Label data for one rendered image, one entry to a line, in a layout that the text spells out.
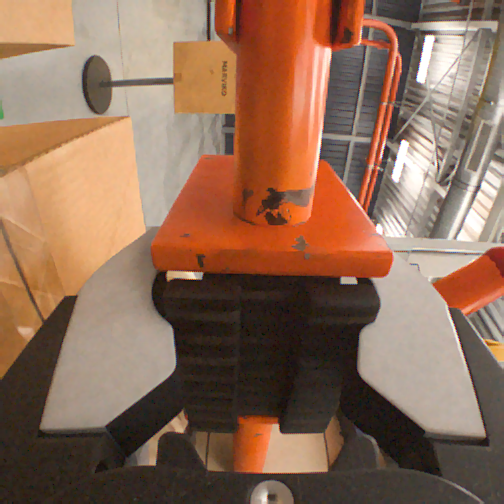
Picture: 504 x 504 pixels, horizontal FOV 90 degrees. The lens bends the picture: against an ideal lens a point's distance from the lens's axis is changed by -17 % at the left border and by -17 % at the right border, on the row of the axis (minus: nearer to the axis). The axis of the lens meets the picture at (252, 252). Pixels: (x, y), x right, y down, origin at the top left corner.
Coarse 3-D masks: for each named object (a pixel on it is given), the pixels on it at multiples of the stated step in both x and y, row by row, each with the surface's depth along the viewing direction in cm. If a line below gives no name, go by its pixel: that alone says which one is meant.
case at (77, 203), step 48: (0, 144) 19; (48, 144) 18; (96, 144) 22; (0, 192) 12; (48, 192) 16; (96, 192) 22; (0, 240) 12; (48, 240) 17; (96, 240) 23; (0, 288) 12; (48, 288) 17; (0, 336) 12
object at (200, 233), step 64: (192, 192) 9; (320, 192) 10; (192, 256) 7; (256, 256) 7; (320, 256) 7; (384, 256) 7; (192, 320) 7; (256, 320) 8; (320, 320) 7; (192, 384) 8; (256, 384) 10; (320, 384) 8
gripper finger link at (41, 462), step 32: (64, 320) 7; (32, 352) 6; (0, 384) 5; (32, 384) 5; (0, 416) 4; (32, 416) 4; (0, 448) 4; (32, 448) 4; (64, 448) 4; (96, 448) 4; (0, 480) 3; (32, 480) 4; (64, 480) 4
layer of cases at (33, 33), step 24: (0, 0) 41; (24, 0) 47; (48, 0) 55; (0, 24) 43; (24, 24) 50; (48, 24) 58; (72, 24) 67; (0, 48) 51; (24, 48) 59; (48, 48) 68
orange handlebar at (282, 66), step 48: (240, 0) 5; (288, 0) 5; (336, 0) 5; (240, 48) 6; (288, 48) 5; (336, 48) 6; (240, 96) 6; (288, 96) 6; (240, 144) 7; (288, 144) 6; (240, 192) 8; (288, 192) 7; (240, 432) 14
